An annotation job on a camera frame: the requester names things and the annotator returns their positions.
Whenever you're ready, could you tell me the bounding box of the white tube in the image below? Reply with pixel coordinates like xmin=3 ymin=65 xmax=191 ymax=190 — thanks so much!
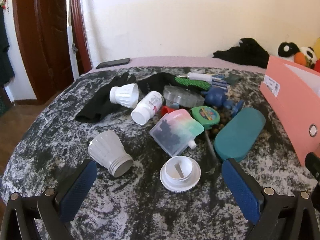
xmin=187 ymin=72 xmax=213 ymax=82

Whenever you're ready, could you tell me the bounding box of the dark green packet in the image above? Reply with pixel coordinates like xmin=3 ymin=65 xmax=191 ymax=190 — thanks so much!
xmin=226 ymin=73 xmax=242 ymax=85

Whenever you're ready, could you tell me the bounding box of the black white marbled blanket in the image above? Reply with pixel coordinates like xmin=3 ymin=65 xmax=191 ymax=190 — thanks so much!
xmin=0 ymin=66 xmax=320 ymax=240

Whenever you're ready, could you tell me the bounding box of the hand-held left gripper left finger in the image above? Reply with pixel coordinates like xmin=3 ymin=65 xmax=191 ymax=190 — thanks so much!
xmin=0 ymin=159 xmax=98 ymax=240

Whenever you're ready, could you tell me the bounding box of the clear rainbow spout pouch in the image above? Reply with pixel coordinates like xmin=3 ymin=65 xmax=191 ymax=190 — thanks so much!
xmin=149 ymin=109 xmax=205 ymax=157

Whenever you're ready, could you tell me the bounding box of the plain black knit glove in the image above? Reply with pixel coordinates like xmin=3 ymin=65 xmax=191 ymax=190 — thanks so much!
xmin=75 ymin=72 xmax=137 ymax=123

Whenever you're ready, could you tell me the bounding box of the dark hanging garment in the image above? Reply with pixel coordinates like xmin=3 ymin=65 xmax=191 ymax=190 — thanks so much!
xmin=0 ymin=5 xmax=15 ymax=86

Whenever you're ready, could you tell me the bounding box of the red plastic cap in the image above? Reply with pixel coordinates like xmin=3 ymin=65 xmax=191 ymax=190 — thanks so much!
xmin=160 ymin=105 xmax=178 ymax=117

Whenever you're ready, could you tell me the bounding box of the pink file box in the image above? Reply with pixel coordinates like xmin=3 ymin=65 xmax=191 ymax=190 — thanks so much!
xmin=259 ymin=55 xmax=320 ymax=167

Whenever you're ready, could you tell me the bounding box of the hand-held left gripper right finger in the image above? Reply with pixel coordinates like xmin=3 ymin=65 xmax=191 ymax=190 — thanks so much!
xmin=221 ymin=158 xmax=320 ymax=240

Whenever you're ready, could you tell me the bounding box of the black glove with green grip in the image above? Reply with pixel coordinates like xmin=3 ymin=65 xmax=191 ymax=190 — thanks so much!
xmin=137 ymin=72 xmax=210 ymax=98

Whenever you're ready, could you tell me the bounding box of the brown wooden door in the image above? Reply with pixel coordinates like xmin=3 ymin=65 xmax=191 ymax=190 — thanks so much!
xmin=12 ymin=0 xmax=92 ymax=104

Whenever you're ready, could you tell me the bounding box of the clear round plastic container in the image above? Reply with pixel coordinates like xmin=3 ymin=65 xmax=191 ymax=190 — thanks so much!
xmin=163 ymin=85 xmax=205 ymax=107

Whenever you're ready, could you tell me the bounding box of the white jar lid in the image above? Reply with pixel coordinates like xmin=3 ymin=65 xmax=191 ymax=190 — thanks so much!
xmin=160 ymin=156 xmax=201 ymax=193

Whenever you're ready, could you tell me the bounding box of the white ribbed lamp housing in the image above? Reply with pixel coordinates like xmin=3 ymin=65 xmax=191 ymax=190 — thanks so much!
xmin=109 ymin=83 xmax=139 ymax=109
xmin=88 ymin=130 xmax=134 ymax=178

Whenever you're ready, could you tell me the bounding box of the blue plastic toy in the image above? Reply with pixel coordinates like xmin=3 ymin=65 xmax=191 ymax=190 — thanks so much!
xmin=201 ymin=87 xmax=244 ymax=117

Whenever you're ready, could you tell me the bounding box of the dark pen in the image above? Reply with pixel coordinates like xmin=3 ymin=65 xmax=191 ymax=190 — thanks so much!
xmin=204 ymin=129 xmax=218 ymax=175

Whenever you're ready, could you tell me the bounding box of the black clothing pile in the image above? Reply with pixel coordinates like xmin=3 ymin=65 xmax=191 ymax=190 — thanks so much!
xmin=212 ymin=38 xmax=270 ymax=68

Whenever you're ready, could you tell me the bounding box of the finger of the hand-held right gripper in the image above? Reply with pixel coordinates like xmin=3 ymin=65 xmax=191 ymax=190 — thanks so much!
xmin=304 ymin=152 xmax=320 ymax=181

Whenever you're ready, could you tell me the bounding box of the panda plush toy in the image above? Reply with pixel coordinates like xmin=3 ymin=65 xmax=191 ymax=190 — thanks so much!
xmin=278 ymin=42 xmax=300 ymax=62
xmin=300 ymin=46 xmax=318 ymax=69

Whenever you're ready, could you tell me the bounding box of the brown bead bracelet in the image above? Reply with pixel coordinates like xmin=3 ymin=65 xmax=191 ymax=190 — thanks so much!
xmin=209 ymin=112 xmax=233 ymax=137

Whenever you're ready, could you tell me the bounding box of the black smartphone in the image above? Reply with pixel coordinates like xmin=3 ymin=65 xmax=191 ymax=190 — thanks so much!
xmin=96 ymin=58 xmax=131 ymax=69

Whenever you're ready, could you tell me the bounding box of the green round tape measure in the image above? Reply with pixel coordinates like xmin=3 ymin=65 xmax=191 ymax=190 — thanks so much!
xmin=191 ymin=106 xmax=220 ymax=130

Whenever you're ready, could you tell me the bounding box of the white pill bottle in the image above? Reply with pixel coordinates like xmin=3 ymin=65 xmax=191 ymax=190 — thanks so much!
xmin=131 ymin=91 xmax=164 ymax=125

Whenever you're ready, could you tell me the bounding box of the pink bedsheet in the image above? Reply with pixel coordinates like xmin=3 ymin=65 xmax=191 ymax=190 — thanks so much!
xmin=90 ymin=56 xmax=267 ymax=74

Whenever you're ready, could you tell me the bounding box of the orange plush toy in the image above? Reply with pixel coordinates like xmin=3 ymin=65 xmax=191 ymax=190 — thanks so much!
xmin=294 ymin=52 xmax=307 ymax=64

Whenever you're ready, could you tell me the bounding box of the teal glasses case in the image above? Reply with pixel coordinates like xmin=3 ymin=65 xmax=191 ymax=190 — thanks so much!
xmin=214 ymin=107 xmax=266 ymax=162

